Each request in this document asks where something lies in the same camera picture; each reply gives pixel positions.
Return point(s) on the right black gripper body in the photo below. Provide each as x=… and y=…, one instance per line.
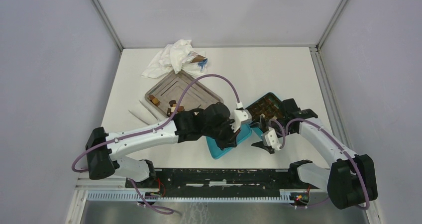
x=265, y=124

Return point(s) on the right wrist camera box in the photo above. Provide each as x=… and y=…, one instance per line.
x=270, y=138

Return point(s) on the teal box lid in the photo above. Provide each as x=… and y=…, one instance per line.
x=217, y=153

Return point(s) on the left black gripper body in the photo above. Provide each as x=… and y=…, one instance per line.
x=223, y=134

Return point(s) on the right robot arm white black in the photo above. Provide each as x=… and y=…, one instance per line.
x=350, y=179

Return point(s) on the brown blue wrapper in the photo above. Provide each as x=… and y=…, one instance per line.
x=194, y=57

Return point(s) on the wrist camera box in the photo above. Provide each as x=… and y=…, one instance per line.
x=270, y=138
x=240, y=117

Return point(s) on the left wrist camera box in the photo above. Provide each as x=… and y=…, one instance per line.
x=240, y=117

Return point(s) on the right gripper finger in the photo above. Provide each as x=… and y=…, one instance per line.
x=263, y=146
x=259, y=124

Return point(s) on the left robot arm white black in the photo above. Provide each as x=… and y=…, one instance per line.
x=108, y=153

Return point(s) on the metal serving tongs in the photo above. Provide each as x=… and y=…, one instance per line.
x=142, y=113

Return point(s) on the teal chocolate box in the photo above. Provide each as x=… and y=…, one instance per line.
x=268, y=106

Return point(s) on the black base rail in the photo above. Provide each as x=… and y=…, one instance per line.
x=223, y=183

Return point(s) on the white crumpled cloth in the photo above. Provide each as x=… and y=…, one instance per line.
x=173, y=58

